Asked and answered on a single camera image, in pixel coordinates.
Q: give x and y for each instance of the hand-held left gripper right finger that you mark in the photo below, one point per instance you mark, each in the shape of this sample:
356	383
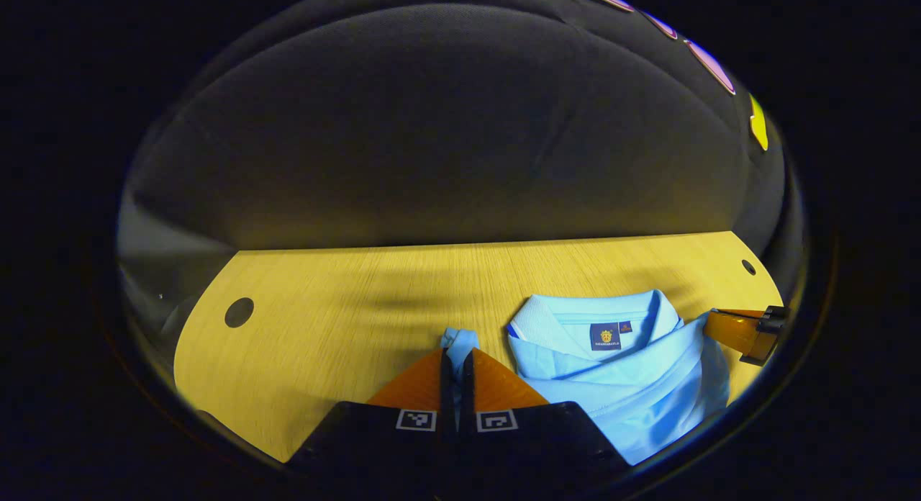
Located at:
466	393

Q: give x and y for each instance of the black backdrop cloth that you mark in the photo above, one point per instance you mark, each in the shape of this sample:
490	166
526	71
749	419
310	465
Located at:
432	127

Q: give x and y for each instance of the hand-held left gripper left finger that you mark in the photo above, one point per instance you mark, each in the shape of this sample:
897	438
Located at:
447	393

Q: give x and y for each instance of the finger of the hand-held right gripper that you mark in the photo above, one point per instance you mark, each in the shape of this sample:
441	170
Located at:
745	332

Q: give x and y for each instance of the light blue T-shirt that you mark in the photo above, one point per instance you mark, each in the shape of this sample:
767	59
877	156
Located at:
633	393

